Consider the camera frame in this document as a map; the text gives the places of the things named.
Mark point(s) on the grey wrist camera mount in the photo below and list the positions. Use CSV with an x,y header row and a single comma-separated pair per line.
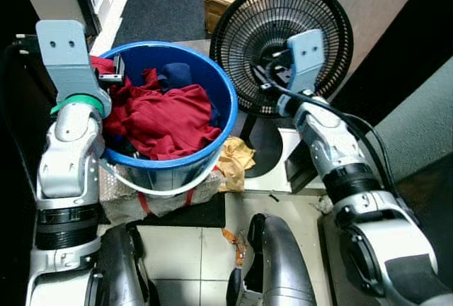
x,y
67,54
308,54

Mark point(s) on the small orange scrap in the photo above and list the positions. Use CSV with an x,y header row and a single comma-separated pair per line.
x,y
237,246

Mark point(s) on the blue plastic bucket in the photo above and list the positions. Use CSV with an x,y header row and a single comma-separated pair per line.
x,y
177,168

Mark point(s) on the navy blue garment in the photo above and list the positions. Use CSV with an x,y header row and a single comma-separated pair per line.
x,y
175,76

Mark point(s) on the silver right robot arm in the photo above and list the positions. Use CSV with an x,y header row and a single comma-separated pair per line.
x,y
340,151

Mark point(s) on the yellow crumpled cloth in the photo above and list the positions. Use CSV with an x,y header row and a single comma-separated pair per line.
x,y
235,164

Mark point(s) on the red cloth garment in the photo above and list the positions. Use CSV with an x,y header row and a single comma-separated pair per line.
x,y
170,122

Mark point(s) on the left robot leg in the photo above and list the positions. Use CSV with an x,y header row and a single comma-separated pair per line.
x,y
120,270

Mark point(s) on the dark grey floor mat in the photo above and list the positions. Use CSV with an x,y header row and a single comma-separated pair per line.
x,y
166,5

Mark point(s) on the right robot leg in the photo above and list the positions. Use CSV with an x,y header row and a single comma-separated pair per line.
x,y
279,263

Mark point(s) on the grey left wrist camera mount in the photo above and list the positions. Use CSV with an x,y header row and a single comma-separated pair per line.
x,y
67,54

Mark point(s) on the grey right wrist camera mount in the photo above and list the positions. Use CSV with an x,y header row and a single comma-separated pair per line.
x,y
308,54

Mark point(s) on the black standing fan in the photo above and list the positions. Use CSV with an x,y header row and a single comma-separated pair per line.
x,y
258,144

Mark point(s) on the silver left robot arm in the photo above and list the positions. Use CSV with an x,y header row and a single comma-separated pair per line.
x,y
67,171

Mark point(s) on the robot leg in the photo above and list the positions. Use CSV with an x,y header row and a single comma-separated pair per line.
x,y
120,270
279,263

